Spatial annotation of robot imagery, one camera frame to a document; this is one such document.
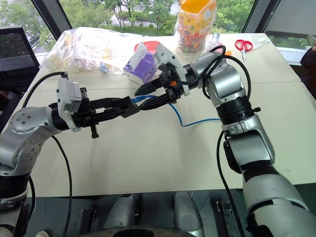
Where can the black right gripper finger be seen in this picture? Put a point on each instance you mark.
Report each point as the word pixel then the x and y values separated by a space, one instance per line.
pixel 158 100
pixel 150 87

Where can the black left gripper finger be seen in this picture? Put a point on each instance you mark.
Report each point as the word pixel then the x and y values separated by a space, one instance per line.
pixel 108 103
pixel 111 115

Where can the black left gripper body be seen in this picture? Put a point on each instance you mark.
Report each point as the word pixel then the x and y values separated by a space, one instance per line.
pixel 85 116

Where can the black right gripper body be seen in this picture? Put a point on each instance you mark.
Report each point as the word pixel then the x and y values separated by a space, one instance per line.
pixel 172 76

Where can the small black box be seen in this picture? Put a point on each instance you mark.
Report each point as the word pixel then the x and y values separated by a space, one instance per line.
pixel 132 110

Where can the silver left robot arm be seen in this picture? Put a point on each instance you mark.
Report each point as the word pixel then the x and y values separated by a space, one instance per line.
pixel 24 123

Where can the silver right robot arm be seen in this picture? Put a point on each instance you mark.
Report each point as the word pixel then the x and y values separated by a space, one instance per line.
pixel 227 79

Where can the purple white tissue box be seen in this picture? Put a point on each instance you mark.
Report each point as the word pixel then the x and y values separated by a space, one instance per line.
pixel 143 70

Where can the red round lid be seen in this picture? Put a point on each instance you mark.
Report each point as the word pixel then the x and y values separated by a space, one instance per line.
pixel 151 45

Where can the small clear plastic bottle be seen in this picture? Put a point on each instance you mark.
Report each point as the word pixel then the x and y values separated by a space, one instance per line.
pixel 213 39

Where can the large clear plastic bag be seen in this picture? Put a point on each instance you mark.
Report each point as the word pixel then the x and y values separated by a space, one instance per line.
pixel 86 49

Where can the small orange object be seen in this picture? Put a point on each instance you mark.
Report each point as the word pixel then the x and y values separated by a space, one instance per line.
pixel 229 52

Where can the orange yellow printed carton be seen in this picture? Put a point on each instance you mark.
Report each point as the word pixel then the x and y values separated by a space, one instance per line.
pixel 195 10

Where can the black mesh office chair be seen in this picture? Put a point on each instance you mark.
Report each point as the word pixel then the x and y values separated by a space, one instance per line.
pixel 14 54

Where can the small flat clear bag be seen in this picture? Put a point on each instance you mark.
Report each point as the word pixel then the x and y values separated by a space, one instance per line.
pixel 263 39

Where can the grey rounded shape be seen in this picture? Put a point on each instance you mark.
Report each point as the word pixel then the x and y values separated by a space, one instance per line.
pixel 186 214
pixel 123 212

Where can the person in dark clothing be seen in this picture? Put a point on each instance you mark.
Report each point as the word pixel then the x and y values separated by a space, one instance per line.
pixel 309 66

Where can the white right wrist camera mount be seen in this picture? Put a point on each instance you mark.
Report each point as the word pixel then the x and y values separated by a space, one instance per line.
pixel 168 56

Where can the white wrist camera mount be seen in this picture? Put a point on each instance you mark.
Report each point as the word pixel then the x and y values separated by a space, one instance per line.
pixel 168 56
pixel 67 98

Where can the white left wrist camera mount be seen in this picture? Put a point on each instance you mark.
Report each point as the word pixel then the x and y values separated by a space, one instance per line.
pixel 67 98

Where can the dark window frame post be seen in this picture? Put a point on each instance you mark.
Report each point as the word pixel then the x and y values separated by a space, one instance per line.
pixel 51 14
pixel 254 13

